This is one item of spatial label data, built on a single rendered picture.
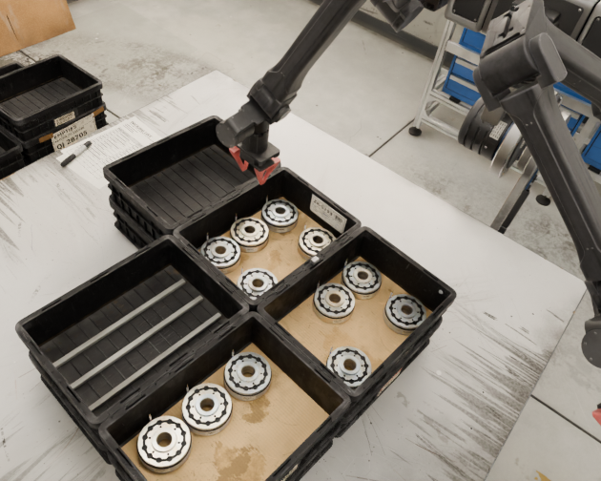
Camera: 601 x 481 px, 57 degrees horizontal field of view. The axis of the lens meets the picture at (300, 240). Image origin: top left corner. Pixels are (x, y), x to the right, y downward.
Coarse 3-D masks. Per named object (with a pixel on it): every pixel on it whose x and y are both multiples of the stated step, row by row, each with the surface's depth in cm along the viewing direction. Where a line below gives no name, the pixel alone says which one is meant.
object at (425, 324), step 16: (384, 240) 141; (400, 256) 138; (304, 272) 131; (288, 288) 127; (448, 288) 133; (448, 304) 130; (272, 320) 121; (432, 320) 126; (288, 336) 119; (416, 336) 123; (304, 352) 117; (400, 352) 119; (320, 368) 115; (384, 368) 116; (368, 384) 113; (352, 400) 112
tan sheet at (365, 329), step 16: (384, 288) 143; (400, 288) 144; (304, 304) 137; (368, 304) 139; (384, 304) 140; (288, 320) 133; (304, 320) 134; (320, 320) 134; (352, 320) 136; (368, 320) 136; (304, 336) 131; (320, 336) 131; (336, 336) 132; (352, 336) 132; (368, 336) 133; (384, 336) 134; (400, 336) 134; (320, 352) 128; (368, 352) 130; (384, 352) 130
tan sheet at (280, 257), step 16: (304, 224) 155; (272, 240) 150; (288, 240) 150; (240, 256) 145; (256, 256) 145; (272, 256) 146; (288, 256) 147; (240, 272) 141; (272, 272) 142; (288, 272) 143
